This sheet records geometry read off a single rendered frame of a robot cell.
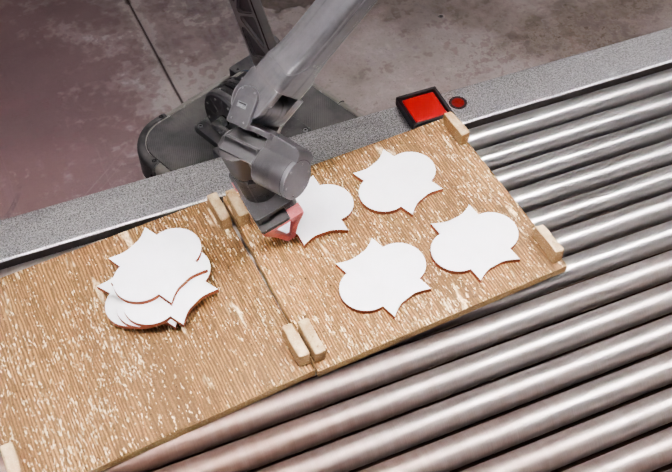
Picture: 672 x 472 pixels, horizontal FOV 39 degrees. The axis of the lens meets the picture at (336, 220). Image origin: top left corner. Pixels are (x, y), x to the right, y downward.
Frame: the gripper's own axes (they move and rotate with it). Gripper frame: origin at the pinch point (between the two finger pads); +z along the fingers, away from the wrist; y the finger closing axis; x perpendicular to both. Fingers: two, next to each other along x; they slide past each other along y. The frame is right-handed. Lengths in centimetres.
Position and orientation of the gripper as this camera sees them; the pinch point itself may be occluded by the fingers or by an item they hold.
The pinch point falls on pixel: (279, 218)
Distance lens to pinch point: 143.0
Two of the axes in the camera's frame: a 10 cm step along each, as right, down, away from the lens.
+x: 8.5, -5.1, 0.8
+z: 2.4, 5.2, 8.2
